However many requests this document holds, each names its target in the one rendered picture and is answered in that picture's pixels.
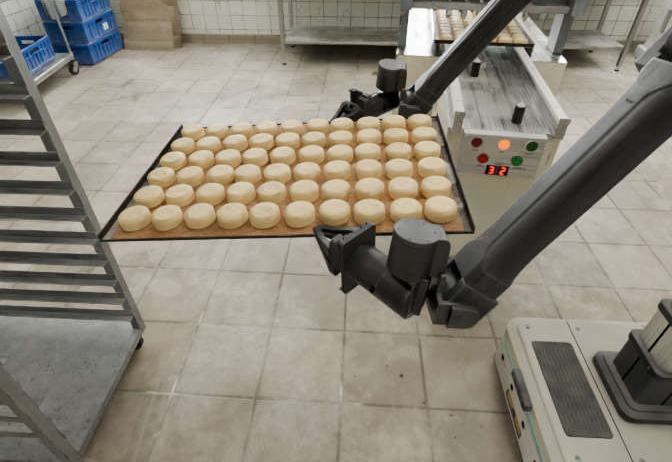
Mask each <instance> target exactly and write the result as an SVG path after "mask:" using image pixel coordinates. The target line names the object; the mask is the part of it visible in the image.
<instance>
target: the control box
mask: <svg viewBox="0 0 672 462"><path fill-rule="evenodd" d="M474 138H480V139H481V140H482V144H481V146H479V147H473V146H472V145H471V141H472V140H473V139H474ZM502 140H508V141H509V143H510V145H509V147H508V148H507V149H500V148H499V146H498V144H499V142H500V141H502ZM530 142H536V143H537V144H538V147H537V149H536V150H535V151H531V152H530V151H528V150H527V149H526V146H527V144H528V143H530ZM547 142H548V138H547V136H546V134H533V133H520V132H506V131H492V130H478V129H464V130H463V135H462V140H461V145H460V150H459V155H458V159H457V164H456V169H457V172H465V173H477V174H488V170H489V167H490V166H494V170H493V173H492V174H488V175H500V174H499V173H500V169H501V168H502V167H505V169H506V170H505V171H504V169H502V170H503V171H504V172H505V174H503V172H501V174H503V175H500V176H512V177H523V178H535V176H536V173H537V170H538V167H539V164H540V161H541V159H542V156H543V153H544V150H545V147H546V144H547ZM481 154H486V155H487V156H488V161H487V162H486V163H480V162H479V161H478V157H479V156H480V155H481ZM514 157H521V158H522V164H521V165H519V166H514V165H513V164H512V159H513V158H514Z"/></svg>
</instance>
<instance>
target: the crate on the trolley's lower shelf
mask: <svg viewBox="0 0 672 462"><path fill-rule="evenodd" d="M14 37H15V39H16V41H17V43H18V46H19V48H20V50H21V52H22V54H23V57H24V59H25V61H26V63H27V65H28V68H29V70H30V72H31V74H34V73H35V72H37V71H38V70H39V69H41V68H42V67H44V66H45V65H46V64H48V63H49V62H51V61H52V60H53V59H55V57H56V54H55V52H54V49H53V47H52V44H51V42H50V39H49V37H48V35H35V36H14ZM21 40H34V41H35V42H34V43H27V44H23V43H22V41H21ZM0 80H11V77H10V75H9V73H8V71H7V68H6V66H5V64H4V62H3V61H0Z"/></svg>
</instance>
